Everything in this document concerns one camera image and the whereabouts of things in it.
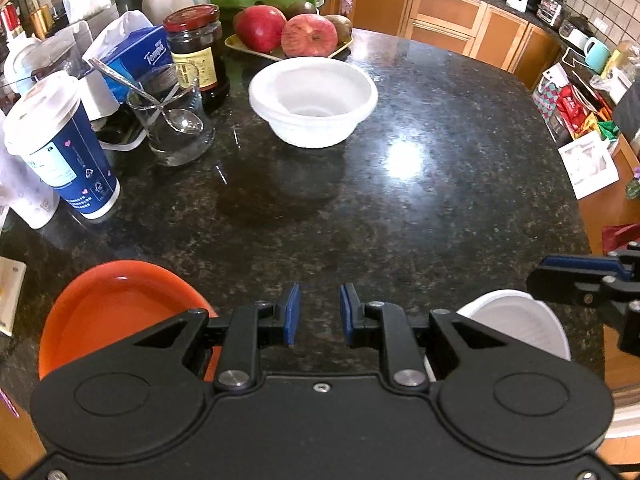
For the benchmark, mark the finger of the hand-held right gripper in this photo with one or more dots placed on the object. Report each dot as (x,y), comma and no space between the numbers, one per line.
(565,280)

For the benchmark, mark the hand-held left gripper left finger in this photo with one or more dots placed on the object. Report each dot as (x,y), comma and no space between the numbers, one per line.
(291,315)

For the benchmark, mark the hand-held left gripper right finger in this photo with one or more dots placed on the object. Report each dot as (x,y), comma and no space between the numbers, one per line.
(349,315)

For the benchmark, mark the white plastic bowl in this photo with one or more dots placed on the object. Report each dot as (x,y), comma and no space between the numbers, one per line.
(312,100)
(515,322)

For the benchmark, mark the orange plastic plate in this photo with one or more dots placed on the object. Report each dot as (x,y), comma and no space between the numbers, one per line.
(115,305)

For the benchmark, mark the white window box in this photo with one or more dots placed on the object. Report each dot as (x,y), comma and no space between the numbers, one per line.
(590,165)

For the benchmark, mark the glass measuring cup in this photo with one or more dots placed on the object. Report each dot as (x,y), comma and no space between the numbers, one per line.
(175,135)

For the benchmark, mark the metal spoon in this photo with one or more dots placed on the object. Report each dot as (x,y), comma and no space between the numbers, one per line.
(182,120)

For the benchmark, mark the mint green mug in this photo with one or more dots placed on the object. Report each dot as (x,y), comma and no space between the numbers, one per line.
(597,55)

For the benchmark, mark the silver toaster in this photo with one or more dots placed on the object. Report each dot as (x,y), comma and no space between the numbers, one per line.
(551,12)

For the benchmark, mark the pale yellow fruit tray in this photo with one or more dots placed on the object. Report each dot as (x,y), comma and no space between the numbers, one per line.
(240,46)

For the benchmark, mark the dark sauce jar red lid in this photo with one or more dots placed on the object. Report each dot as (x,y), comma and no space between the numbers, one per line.
(197,55)

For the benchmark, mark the blue paper cup white lid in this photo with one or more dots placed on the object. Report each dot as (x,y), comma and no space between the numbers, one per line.
(65,155)

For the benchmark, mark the white plastic holder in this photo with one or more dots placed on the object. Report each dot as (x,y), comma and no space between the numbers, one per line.
(518,3)

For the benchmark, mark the wooden kitchen cabinets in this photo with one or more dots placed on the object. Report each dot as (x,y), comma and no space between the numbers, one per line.
(460,17)

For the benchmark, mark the dark red apple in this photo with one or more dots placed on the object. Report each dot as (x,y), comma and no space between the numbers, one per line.
(259,27)

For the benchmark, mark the lavender water bottle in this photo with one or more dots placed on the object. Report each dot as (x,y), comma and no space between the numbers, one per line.
(25,195)

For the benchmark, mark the blue tissue pack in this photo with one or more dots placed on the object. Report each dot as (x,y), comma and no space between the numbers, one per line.
(135,52)

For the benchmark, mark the white bottle red cap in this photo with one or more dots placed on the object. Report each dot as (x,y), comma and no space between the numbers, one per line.
(20,55)

